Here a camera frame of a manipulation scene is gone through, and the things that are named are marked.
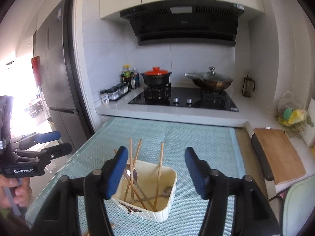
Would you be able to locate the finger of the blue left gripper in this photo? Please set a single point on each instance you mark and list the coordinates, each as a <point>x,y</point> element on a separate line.
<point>40,137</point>
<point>46,155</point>

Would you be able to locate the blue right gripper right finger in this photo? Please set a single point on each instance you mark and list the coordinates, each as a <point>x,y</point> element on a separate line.
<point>199,171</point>

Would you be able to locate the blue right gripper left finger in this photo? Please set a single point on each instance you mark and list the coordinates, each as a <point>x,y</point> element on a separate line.
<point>112,172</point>

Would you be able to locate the wooden chopstick four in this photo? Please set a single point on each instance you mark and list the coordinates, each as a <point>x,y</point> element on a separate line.
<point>120,193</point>

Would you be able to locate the wooden chopstick one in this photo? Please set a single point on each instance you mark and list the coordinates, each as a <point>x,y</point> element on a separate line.
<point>131,170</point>

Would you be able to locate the wooden chopstick two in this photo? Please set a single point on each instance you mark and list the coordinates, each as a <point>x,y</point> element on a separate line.
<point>134,163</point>

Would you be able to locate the wooden chopstick three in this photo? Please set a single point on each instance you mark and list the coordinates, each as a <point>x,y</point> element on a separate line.
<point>159,175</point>

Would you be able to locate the large steel spoon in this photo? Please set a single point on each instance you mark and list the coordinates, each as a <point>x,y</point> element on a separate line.
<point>135,182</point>

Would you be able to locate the person left hand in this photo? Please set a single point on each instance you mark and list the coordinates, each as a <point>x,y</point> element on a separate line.
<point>23,193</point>

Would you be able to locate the cream utensil holder box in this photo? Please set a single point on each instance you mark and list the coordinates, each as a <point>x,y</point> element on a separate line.
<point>147,180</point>

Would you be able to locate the white spice jar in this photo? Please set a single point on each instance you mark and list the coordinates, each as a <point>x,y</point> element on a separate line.
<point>104,97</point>

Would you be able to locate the black gas cooktop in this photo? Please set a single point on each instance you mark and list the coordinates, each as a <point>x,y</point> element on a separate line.
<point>185,97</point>

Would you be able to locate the black spice rack tray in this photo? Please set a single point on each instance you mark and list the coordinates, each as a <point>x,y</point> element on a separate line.
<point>118,91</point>

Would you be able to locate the red hanging decoration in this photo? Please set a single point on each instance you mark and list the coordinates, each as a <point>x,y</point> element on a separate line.
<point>36,70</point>

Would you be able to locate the wooden cutting board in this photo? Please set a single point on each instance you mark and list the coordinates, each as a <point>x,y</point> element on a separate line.
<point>277,156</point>

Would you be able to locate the black wok with glass lid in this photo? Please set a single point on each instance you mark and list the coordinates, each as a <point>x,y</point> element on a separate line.
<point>210,80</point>

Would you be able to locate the sauce bottles group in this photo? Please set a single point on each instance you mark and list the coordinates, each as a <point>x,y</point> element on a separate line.
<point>130,77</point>

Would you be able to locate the dark glass jug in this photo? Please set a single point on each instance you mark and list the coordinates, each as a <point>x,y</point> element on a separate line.
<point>248,86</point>

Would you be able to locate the grey double door refrigerator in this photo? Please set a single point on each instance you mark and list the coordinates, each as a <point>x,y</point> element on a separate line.
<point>58,90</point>

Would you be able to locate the green cutting board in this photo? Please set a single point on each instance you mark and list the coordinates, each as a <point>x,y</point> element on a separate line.
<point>294,208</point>

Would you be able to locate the black pot with red lid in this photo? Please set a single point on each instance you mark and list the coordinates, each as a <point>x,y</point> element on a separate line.
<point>156,77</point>

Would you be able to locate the yellow green cloth bag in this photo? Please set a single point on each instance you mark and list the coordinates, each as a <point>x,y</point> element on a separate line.
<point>290,113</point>

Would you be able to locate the black range hood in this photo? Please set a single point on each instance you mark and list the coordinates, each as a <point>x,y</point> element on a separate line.
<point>185,21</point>

